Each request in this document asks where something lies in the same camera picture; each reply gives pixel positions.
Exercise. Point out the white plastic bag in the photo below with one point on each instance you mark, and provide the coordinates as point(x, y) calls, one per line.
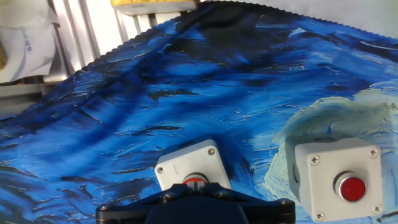
point(28, 46)

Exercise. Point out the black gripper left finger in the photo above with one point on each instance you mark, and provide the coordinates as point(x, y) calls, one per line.
point(130, 214)

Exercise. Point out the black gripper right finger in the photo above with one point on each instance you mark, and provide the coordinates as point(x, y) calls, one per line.
point(267, 214)

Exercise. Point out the brown cardboard box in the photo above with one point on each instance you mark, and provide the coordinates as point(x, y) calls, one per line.
point(2, 57)

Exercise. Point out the painted wheatfield tablecloth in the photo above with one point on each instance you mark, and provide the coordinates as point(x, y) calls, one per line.
point(186, 93)

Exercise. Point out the grey box small red button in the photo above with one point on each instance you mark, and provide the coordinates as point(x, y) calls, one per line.
point(323, 174)

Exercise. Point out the white box large red button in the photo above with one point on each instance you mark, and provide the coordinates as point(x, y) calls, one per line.
point(186, 160)

